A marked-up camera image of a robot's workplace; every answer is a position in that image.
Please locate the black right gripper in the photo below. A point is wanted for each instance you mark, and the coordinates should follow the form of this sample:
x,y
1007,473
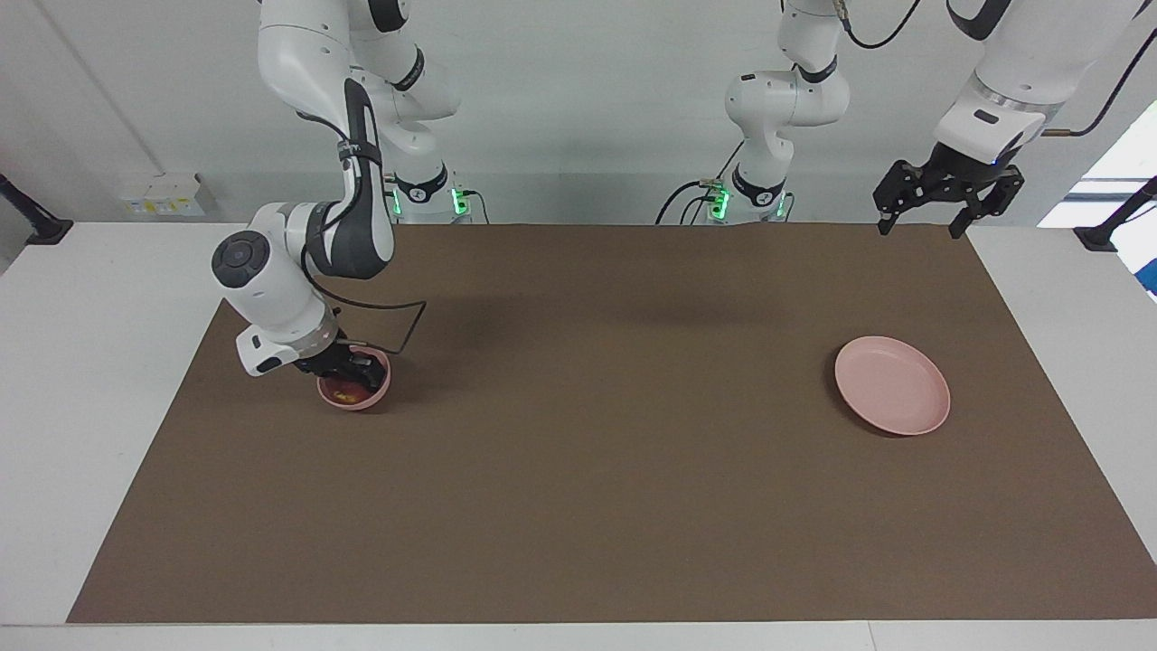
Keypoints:
x,y
327,359

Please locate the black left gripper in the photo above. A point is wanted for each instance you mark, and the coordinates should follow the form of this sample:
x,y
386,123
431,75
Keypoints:
x,y
963,172

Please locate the dark red apple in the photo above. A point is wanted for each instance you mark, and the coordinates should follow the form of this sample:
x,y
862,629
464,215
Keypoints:
x,y
345,394

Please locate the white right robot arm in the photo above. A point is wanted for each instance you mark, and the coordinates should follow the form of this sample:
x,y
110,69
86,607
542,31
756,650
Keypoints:
x,y
271,280

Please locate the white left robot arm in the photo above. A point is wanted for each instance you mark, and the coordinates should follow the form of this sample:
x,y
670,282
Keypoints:
x,y
786,99

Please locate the pink bowl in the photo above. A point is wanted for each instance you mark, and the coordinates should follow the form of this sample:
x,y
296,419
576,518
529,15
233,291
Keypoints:
x,y
378,394

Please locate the pink plate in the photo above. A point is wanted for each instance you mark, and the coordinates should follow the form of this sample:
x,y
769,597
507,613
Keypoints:
x,y
890,384

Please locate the black clamp stand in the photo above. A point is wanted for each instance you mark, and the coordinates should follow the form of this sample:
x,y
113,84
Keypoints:
x,y
1098,238
50,232

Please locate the blue object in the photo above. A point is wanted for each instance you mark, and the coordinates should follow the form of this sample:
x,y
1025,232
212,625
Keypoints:
x,y
1151,276

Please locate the brown table mat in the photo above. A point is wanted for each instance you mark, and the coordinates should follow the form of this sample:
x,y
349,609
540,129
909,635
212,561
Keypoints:
x,y
578,452

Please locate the white wall socket box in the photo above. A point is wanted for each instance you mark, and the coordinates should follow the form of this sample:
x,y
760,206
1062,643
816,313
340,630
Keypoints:
x,y
163,199

